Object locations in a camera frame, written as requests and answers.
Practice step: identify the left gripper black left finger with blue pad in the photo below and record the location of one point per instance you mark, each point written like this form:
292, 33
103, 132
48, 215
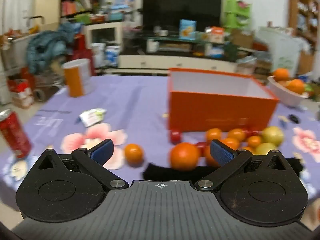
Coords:
64, 187

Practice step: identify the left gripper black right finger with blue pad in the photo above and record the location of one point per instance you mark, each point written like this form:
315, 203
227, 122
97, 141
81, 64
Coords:
256, 189

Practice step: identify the yellow-green fruit lower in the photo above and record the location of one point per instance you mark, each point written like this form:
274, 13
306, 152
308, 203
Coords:
264, 148

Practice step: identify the yellow-green fruit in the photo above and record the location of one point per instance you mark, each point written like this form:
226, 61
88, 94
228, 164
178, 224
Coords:
264, 148
273, 134

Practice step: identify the small orange right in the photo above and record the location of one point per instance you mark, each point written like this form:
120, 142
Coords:
254, 141

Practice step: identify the yellow-green fruit upper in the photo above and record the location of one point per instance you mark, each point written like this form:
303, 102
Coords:
273, 134

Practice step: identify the orange middle front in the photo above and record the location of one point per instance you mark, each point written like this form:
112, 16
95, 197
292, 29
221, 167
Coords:
232, 143

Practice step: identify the orange behind right finger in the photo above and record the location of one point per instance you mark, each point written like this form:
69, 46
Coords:
210, 161

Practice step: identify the small orange middle back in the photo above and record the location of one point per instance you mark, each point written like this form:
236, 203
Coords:
237, 134

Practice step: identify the red soda can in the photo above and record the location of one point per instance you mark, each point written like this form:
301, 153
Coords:
14, 134

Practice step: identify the small orange by box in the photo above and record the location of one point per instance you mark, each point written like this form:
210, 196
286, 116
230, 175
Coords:
213, 134

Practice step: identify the small black object on table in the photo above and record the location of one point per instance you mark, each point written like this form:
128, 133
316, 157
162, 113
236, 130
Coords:
294, 119

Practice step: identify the white snack packet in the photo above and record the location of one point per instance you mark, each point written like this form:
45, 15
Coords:
92, 116

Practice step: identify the small orange left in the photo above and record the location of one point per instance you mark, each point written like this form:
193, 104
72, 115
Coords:
134, 154

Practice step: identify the large orange front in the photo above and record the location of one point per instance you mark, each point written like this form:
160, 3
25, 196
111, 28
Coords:
184, 156

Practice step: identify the white fruit bowl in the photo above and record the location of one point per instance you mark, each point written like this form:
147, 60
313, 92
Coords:
287, 97

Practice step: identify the black cloth on table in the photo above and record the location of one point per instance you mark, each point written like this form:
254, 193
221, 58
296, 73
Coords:
153, 172

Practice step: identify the small red fruit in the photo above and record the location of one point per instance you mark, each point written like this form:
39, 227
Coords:
175, 136

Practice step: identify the purple floral tablecloth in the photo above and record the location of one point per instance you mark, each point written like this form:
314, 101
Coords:
136, 108

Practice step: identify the orange in bowl right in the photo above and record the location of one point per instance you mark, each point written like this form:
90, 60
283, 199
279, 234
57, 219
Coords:
297, 86

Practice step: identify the orange in bowl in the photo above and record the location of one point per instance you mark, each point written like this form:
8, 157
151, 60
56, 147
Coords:
281, 74
297, 86

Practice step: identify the orange open cardboard box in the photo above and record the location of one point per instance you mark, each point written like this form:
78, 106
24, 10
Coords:
199, 100

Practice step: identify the orange in bowl left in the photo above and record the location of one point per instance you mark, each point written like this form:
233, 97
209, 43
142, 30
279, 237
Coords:
281, 74

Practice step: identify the orange white cylindrical tin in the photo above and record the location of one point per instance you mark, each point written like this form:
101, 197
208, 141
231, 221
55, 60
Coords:
78, 77

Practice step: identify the white tv cabinet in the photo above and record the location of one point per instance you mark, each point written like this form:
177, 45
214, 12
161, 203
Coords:
155, 64

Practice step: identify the blue clothes pile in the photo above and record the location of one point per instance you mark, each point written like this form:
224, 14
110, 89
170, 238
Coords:
48, 45

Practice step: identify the white blue bucket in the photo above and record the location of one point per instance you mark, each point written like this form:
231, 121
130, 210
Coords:
111, 55

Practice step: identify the white side cabinet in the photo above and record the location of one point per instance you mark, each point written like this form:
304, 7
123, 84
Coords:
105, 32

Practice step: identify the wooden bookshelf right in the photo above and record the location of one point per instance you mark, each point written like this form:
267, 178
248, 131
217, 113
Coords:
303, 18

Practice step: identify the blue snack box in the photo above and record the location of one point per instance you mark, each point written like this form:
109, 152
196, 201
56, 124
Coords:
187, 30

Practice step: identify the green plastic shelf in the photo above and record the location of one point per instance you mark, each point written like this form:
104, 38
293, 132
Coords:
237, 15

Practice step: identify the black television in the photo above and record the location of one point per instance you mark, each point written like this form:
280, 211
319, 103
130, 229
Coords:
168, 13

